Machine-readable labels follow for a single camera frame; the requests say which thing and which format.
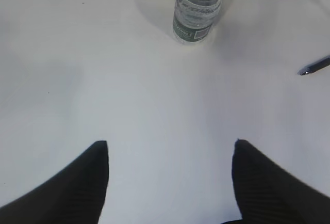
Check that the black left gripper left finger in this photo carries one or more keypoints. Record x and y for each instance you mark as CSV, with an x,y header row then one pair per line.
x,y
76,194

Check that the clear water bottle green label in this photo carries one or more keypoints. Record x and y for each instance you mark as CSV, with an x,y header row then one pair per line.
x,y
193,19

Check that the black pen across ruler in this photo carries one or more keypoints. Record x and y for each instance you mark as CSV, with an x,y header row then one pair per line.
x,y
315,66

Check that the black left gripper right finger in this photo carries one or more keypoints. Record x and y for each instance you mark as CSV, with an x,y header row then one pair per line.
x,y
266,193

